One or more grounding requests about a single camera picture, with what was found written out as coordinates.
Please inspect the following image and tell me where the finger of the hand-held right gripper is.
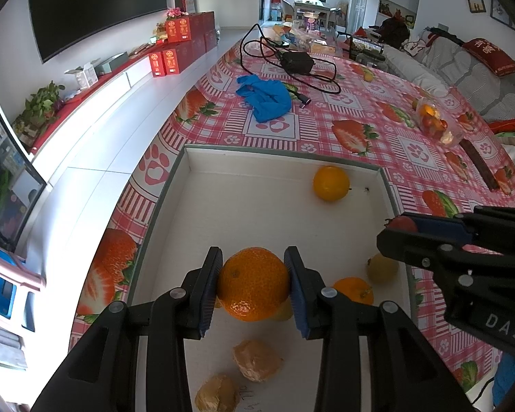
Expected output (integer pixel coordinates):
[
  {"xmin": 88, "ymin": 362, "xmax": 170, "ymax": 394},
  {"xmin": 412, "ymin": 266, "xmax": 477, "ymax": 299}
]
[
  {"xmin": 376, "ymin": 228, "xmax": 503, "ymax": 286},
  {"xmin": 402, "ymin": 206, "xmax": 515, "ymax": 245}
]

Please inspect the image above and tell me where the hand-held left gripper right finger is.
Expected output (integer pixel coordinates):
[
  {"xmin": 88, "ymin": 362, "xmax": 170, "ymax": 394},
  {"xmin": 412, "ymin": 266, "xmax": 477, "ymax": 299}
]
[{"xmin": 283, "ymin": 246, "xmax": 476, "ymax": 412}]

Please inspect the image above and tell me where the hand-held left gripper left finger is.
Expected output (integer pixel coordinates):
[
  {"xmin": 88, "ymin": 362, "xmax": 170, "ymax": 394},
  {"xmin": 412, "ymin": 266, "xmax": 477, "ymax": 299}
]
[{"xmin": 30, "ymin": 246, "xmax": 224, "ymax": 412}]

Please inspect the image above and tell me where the red cherry tomato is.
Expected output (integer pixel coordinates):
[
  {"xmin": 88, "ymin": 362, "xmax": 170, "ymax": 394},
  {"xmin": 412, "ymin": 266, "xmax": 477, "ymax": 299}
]
[{"xmin": 386, "ymin": 215, "xmax": 419, "ymax": 232}]

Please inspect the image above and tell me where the clear glass bowl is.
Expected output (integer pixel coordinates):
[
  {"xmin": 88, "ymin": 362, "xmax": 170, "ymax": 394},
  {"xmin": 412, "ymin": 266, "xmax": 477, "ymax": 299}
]
[{"xmin": 415, "ymin": 96, "xmax": 465, "ymax": 149}]

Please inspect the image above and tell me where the white shallow cardboard box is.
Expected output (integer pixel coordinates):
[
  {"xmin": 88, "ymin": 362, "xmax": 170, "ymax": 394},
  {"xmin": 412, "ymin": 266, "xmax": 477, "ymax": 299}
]
[{"xmin": 126, "ymin": 144, "xmax": 417, "ymax": 412}]

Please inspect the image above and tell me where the brown kiwi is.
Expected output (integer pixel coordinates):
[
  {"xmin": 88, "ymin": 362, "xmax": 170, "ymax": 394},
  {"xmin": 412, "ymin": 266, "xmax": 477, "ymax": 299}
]
[{"xmin": 271, "ymin": 298, "xmax": 295, "ymax": 322}]

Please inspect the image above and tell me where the yellow-green fruit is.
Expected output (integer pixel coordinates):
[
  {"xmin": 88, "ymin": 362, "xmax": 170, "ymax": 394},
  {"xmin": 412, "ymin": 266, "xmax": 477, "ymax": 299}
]
[{"xmin": 366, "ymin": 253, "xmax": 400, "ymax": 284}]

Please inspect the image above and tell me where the smartphone in red case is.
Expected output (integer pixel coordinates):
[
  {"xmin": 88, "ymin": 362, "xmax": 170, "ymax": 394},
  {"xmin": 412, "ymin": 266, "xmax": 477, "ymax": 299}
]
[{"xmin": 459, "ymin": 138, "xmax": 501, "ymax": 192}]

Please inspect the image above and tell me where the plain red cushion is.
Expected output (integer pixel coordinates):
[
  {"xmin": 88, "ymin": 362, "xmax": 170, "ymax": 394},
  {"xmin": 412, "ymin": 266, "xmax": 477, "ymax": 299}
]
[{"xmin": 487, "ymin": 118, "xmax": 515, "ymax": 135}]

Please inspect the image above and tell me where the grey sofa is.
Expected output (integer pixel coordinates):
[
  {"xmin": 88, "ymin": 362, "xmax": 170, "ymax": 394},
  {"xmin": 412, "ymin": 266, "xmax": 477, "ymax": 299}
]
[{"xmin": 382, "ymin": 34, "xmax": 515, "ymax": 147}]

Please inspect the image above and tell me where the red checked strawberry tablecloth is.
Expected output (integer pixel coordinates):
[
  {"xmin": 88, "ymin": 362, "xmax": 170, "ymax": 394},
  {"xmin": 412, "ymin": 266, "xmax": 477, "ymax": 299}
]
[{"xmin": 71, "ymin": 30, "xmax": 515, "ymax": 412}]

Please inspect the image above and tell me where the red embroidered cushion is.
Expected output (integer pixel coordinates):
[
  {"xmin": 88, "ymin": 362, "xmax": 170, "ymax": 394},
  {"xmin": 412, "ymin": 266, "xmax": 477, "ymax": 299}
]
[{"xmin": 461, "ymin": 38, "xmax": 515, "ymax": 77}]

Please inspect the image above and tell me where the black metal rack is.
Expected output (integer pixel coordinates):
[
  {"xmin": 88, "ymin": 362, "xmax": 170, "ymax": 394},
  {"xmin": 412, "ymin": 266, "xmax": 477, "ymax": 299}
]
[{"xmin": 347, "ymin": 34, "xmax": 387, "ymax": 63}]

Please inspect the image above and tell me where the dark brown cloth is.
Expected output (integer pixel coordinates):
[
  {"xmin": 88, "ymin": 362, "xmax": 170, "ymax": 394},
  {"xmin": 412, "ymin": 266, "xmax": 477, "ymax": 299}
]
[{"xmin": 378, "ymin": 19, "xmax": 410, "ymax": 48}]

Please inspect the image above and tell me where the blue cloth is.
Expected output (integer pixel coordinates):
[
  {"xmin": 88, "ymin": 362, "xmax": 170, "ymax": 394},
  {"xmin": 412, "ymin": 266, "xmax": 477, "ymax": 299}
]
[{"xmin": 235, "ymin": 74, "xmax": 293, "ymax": 123}]

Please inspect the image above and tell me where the black power adapter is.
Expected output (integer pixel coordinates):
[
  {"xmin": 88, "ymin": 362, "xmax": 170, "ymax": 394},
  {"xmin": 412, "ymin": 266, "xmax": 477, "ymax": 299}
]
[{"xmin": 280, "ymin": 51, "xmax": 316, "ymax": 76}]

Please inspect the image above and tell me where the framed landscape painting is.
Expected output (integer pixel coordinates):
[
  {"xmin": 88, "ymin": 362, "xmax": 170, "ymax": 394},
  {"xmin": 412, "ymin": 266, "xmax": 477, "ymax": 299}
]
[{"xmin": 378, "ymin": 0, "xmax": 406, "ymax": 20}]

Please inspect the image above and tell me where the white television console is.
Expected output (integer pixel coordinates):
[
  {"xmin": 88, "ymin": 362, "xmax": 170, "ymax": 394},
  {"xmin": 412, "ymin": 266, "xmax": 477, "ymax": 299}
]
[{"xmin": 26, "ymin": 36, "xmax": 217, "ymax": 176}]

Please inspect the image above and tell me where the pile of food packets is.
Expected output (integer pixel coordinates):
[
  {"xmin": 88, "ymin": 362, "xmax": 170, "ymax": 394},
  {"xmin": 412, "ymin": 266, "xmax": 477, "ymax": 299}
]
[{"xmin": 270, "ymin": 19, "xmax": 340, "ymax": 54}]

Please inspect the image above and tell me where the small red carton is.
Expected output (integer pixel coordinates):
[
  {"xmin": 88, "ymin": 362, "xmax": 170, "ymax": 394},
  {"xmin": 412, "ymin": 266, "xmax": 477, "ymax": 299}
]
[
  {"xmin": 162, "ymin": 47, "xmax": 183, "ymax": 76},
  {"xmin": 148, "ymin": 51, "xmax": 164, "ymax": 78}
]

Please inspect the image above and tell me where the white dining table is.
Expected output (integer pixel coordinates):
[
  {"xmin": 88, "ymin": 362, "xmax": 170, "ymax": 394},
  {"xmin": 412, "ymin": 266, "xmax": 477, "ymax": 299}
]
[{"xmin": 293, "ymin": 0, "xmax": 342, "ymax": 22}]

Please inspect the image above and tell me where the grey tissue box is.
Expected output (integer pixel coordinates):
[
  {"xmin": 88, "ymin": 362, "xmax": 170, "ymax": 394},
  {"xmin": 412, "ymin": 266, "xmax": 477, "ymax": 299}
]
[{"xmin": 95, "ymin": 52, "xmax": 129, "ymax": 73}]

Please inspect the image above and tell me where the open white carton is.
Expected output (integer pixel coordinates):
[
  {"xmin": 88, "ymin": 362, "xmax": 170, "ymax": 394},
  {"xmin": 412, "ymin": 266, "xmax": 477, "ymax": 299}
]
[{"xmin": 64, "ymin": 64, "xmax": 99, "ymax": 91}]

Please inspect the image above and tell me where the green potted plant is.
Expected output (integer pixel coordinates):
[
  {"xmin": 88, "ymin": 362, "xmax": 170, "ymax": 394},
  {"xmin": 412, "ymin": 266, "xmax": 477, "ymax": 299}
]
[{"xmin": 13, "ymin": 81, "xmax": 65, "ymax": 136}]

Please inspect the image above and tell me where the stack of red gift boxes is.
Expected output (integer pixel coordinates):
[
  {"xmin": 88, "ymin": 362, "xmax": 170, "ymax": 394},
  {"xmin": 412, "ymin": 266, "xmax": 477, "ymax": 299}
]
[{"xmin": 165, "ymin": 11, "xmax": 217, "ymax": 54}]

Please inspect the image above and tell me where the black power cable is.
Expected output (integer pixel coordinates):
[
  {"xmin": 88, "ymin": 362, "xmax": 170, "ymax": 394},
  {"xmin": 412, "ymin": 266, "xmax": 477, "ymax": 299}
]
[{"xmin": 239, "ymin": 23, "xmax": 342, "ymax": 108}]

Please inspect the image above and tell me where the white wall picture frame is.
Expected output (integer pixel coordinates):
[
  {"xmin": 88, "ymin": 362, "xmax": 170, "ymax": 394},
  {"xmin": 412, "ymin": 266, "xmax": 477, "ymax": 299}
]
[{"xmin": 490, "ymin": 0, "xmax": 513, "ymax": 26}]

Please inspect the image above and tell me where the black wall television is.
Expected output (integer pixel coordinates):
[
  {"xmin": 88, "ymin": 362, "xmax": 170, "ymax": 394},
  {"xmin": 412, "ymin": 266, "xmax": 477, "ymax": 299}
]
[{"xmin": 28, "ymin": 0, "xmax": 169, "ymax": 64}]

